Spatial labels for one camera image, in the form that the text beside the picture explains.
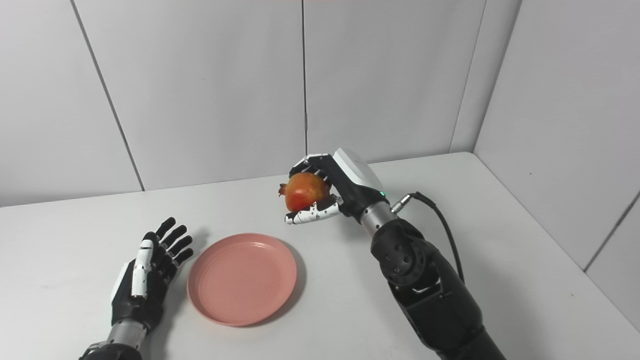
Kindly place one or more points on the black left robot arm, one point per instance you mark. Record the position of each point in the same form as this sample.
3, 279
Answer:
117, 342

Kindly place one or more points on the pink round plate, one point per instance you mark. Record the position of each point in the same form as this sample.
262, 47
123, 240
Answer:
242, 280

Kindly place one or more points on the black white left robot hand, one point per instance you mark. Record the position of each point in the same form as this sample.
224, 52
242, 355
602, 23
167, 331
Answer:
142, 290

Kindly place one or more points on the red pomegranate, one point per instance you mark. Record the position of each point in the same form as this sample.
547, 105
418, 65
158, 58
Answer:
305, 191

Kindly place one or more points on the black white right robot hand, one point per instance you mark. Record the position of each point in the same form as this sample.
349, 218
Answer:
352, 182

